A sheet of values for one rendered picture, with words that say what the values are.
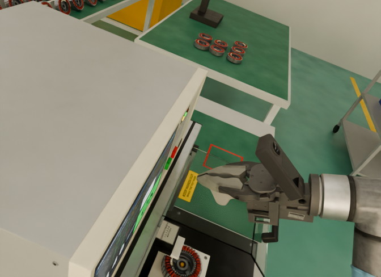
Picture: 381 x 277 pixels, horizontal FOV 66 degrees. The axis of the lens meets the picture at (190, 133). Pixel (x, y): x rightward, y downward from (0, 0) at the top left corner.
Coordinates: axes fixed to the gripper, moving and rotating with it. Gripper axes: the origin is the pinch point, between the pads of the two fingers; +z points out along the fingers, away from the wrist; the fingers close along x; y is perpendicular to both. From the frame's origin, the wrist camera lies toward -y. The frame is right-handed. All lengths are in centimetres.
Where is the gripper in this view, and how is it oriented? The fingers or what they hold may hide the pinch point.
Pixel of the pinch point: (203, 175)
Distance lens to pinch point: 55.5
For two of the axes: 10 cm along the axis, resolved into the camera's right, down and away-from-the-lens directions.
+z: -9.5, -0.5, 3.0
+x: 2.7, -5.6, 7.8
